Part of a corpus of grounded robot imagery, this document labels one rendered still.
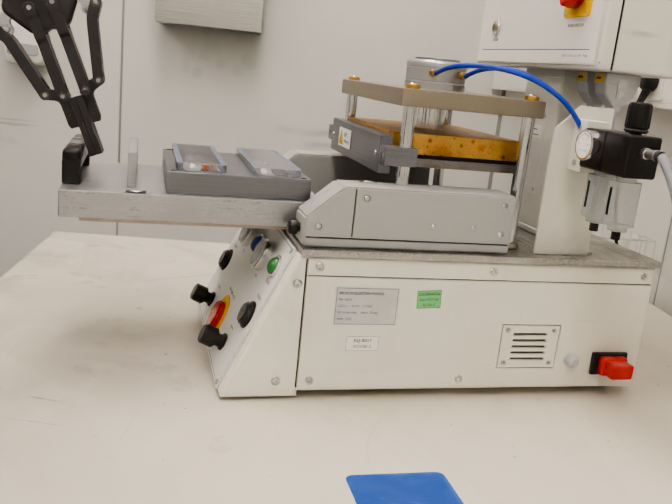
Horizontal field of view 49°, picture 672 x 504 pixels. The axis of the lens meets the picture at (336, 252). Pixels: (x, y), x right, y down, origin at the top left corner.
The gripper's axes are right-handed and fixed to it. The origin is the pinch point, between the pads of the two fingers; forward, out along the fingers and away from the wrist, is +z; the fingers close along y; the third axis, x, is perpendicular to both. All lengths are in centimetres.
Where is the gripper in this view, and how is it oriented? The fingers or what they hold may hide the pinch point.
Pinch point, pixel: (86, 125)
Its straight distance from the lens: 93.6
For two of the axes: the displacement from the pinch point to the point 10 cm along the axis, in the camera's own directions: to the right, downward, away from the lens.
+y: -9.4, 3.1, -1.4
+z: 2.5, 9.2, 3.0
